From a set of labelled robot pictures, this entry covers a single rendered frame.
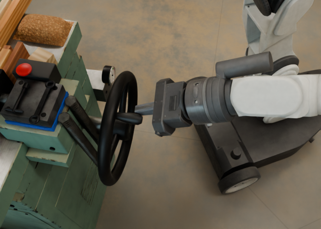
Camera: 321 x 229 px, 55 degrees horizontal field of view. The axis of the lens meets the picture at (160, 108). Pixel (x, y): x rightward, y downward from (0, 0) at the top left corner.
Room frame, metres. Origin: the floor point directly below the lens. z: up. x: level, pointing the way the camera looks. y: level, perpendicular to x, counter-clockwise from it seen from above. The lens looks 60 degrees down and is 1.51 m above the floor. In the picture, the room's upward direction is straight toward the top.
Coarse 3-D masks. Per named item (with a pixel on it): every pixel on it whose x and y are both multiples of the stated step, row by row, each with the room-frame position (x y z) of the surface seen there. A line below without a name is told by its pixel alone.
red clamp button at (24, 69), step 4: (20, 64) 0.39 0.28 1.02; (24, 64) 0.39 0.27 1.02; (28, 64) 0.39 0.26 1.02; (16, 68) 0.38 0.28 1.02; (20, 68) 0.38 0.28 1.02; (24, 68) 0.38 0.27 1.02; (28, 68) 0.38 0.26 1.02; (16, 72) 0.37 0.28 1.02; (20, 72) 0.37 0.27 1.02; (24, 72) 0.37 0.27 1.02; (28, 72) 0.37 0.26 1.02
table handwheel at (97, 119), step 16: (128, 80) 0.43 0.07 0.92; (112, 96) 0.36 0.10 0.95; (128, 96) 0.47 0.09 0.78; (112, 112) 0.32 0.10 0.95; (128, 112) 0.44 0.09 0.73; (96, 128) 0.35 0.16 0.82; (112, 128) 0.29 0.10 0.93; (128, 128) 0.34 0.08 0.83; (112, 144) 0.30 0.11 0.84; (128, 144) 0.36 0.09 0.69; (112, 176) 0.23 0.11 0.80
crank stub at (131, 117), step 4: (124, 112) 0.33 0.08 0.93; (116, 116) 0.32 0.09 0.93; (120, 116) 0.32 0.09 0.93; (124, 116) 0.32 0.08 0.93; (128, 116) 0.32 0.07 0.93; (132, 116) 0.32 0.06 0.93; (136, 116) 0.32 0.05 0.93; (140, 116) 0.32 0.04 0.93; (120, 120) 0.32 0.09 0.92; (124, 120) 0.31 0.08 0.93; (128, 120) 0.31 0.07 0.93; (132, 120) 0.31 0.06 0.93; (136, 120) 0.31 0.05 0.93; (140, 120) 0.31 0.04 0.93; (132, 124) 0.31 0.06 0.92; (136, 124) 0.31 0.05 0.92
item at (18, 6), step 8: (16, 0) 0.67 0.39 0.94; (24, 0) 0.69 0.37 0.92; (8, 8) 0.64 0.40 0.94; (16, 8) 0.65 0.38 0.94; (24, 8) 0.68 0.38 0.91; (8, 16) 0.61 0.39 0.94; (16, 16) 0.63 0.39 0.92; (0, 24) 0.58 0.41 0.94; (8, 24) 0.59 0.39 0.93; (16, 24) 0.62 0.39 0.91; (0, 32) 0.56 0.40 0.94; (8, 32) 0.58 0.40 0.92; (0, 40) 0.54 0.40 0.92; (8, 40) 0.57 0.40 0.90
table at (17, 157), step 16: (80, 32) 0.63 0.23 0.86; (32, 48) 0.54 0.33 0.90; (48, 48) 0.54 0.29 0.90; (64, 48) 0.54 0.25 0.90; (64, 64) 0.51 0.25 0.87; (80, 128) 0.33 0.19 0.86; (0, 144) 0.27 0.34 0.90; (16, 144) 0.27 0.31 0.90; (0, 160) 0.23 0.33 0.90; (16, 160) 0.24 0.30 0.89; (32, 160) 0.25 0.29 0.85; (48, 160) 0.25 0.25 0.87; (64, 160) 0.24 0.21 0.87; (0, 176) 0.20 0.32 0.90; (16, 176) 0.21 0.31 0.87; (0, 192) 0.17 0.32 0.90; (0, 208) 0.14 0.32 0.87; (0, 224) 0.12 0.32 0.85
